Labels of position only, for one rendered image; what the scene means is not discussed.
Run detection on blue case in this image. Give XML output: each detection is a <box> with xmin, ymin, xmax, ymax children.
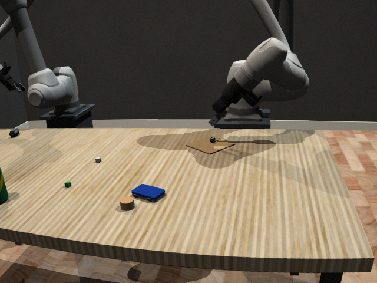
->
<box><xmin>131</xmin><ymin>184</ymin><xmax>165</xmax><ymax>202</ymax></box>

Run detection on tan square mat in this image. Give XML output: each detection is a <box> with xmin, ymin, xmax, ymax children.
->
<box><xmin>186</xmin><ymin>136</ymin><xmax>236</xmax><ymax>154</ymax></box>

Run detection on green drink can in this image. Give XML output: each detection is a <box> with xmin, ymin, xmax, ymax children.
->
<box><xmin>0</xmin><ymin>168</ymin><xmax>8</xmax><ymax>204</ymax></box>

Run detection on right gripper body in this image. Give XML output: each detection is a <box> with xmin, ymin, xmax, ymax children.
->
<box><xmin>0</xmin><ymin>62</ymin><xmax>18</xmax><ymax>91</ymax></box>

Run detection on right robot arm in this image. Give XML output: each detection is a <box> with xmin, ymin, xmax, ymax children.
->
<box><xmin>0</xmin><ymin>0</ymin><xmax>86</xmax><ymax>115</ymax></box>

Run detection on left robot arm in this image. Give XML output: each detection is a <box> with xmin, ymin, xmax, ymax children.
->
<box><xmin>224</xmin><ymin>0</ymin><xmax>309</xmax><ymax>122</ymax></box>

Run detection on brown cylinder with tan top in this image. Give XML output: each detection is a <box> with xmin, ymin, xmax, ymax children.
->
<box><xmin>120</xmin><ymin>196</ymin><xmax>135</xmax><ymax>211</ymax></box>

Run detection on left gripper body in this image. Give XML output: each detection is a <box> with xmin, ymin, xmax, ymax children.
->
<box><xmin>211</xmin><ymin>65</ymin><xmax>262</xmax><ymax>114</ymax></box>

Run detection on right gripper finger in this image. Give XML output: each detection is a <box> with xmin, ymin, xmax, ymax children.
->
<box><xmin>10</xmin><ymin>84</ymin><xmax>21</xmax><ymax>93</ymax></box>
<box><xmin>17</xmin><ymin>83</ymin><xmax>26</xmax><ymax>92</ymax></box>

